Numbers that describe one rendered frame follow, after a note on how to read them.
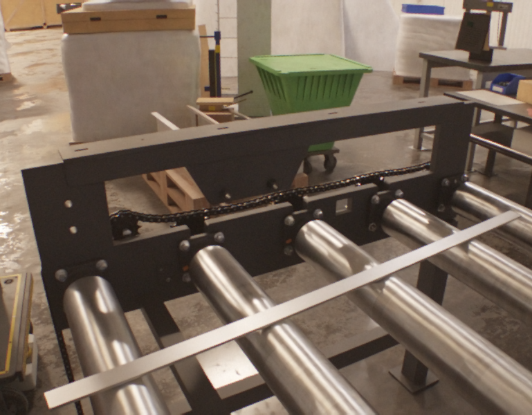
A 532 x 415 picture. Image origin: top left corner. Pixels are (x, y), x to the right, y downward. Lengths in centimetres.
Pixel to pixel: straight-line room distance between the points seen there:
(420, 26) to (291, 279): 578
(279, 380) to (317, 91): 313
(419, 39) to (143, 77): 465
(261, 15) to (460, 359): 427
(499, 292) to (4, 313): 178
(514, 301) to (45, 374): 185
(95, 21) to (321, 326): 320
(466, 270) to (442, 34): 681
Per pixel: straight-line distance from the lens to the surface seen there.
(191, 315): 252
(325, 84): 384
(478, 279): 128
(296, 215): 137
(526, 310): 122
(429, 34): 795
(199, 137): 117
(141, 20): 452
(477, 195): 165
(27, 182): 113
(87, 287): 112
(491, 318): 269
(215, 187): 124
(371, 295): 111
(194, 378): 106
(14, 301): 226
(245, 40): 495
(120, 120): 466
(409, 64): 800
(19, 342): 203
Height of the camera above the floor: 151
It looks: 26 degrees down
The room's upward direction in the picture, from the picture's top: 1 degrees clockwise
